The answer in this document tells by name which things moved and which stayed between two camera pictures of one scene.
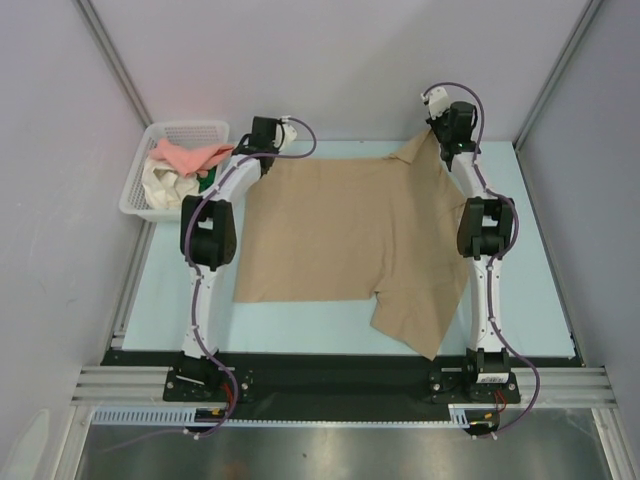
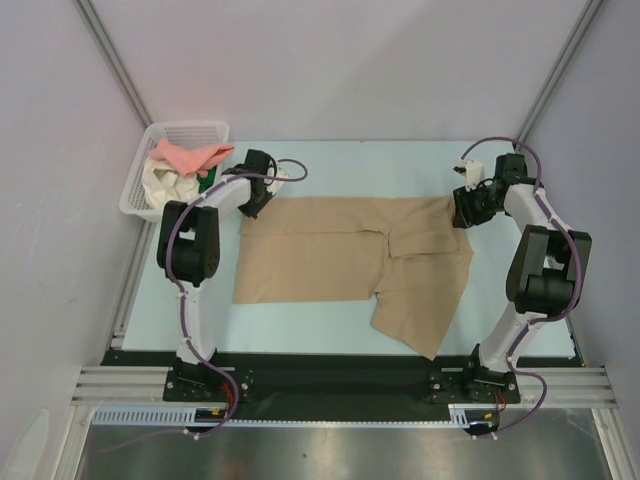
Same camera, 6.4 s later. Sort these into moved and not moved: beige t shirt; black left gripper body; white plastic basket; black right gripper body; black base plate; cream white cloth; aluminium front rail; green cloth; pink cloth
Moved: beige t shirt; black right gripper body; black left gripper body
Not moved: cream white cloth; aluminium front rail; black base plate; white plastic basket; pink cloth; green cloth
